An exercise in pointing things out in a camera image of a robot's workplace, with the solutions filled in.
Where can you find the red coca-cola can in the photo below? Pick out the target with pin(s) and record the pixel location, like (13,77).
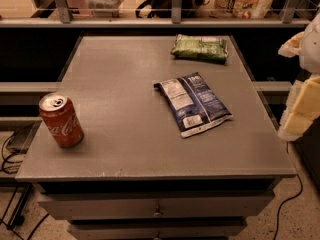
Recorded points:
(59,115)

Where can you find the grey drawer cabinet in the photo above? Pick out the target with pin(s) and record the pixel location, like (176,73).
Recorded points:
(134,176)

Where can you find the black bag background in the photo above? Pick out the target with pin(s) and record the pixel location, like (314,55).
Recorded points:
(165,8)

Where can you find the green jalapeno chip bag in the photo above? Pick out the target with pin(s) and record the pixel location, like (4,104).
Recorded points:
(205,48)

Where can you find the grey metal shelf rail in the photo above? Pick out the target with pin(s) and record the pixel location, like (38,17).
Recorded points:
(75,13)

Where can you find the blue chip bag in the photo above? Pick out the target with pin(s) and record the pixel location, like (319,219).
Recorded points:
(194,105)

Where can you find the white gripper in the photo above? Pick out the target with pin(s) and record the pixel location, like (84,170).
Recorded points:
(311,52)

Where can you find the clear plastic container background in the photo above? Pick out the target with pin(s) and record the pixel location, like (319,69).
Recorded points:
(104,8)

